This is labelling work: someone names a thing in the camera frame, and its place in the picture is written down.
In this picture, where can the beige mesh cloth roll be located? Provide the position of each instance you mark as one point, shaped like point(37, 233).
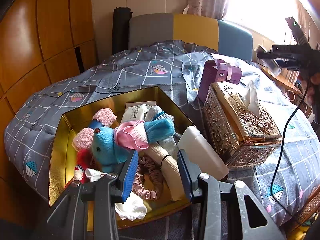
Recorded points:
point(169, 169)

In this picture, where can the mauve satin scrunchie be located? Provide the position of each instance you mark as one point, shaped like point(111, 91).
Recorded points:
point(147, 166)

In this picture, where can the black rolled mat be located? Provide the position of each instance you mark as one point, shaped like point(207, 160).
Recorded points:
point(120, 29)

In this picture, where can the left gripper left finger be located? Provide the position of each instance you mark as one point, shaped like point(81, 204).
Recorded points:
point(87, 210)

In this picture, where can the wooden desk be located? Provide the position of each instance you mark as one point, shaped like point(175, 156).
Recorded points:
point(286, 81)

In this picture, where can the wooden wardrobe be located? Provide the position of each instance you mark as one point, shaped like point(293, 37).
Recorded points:
point(48, 67)

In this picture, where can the white plastic case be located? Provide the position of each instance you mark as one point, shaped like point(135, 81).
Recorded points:
point(200, 152)

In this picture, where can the purple cardboard box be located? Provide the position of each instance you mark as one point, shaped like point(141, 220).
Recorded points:
point(217, 71)

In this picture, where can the blue pink plush toy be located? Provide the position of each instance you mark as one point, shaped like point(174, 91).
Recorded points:
point(110, 147)

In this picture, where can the multicolour headboard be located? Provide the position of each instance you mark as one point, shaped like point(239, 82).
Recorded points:
point(226, 38)

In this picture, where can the grey checked bed quilt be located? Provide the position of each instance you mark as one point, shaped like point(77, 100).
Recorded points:
point(287, 178)

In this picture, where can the red fuzzy sock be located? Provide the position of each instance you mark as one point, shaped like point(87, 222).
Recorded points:
point(83, 161)

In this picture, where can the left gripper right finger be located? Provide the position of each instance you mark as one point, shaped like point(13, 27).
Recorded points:
point(222, 203)

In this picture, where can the ornate gold tissue box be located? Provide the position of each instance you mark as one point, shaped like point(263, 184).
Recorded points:
point(240, 138)

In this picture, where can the white waffle cloth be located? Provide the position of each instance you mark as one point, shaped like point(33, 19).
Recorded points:
point(133, 208)

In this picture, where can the beige wet wipes pack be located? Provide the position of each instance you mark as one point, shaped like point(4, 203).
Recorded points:
point(136, 110)

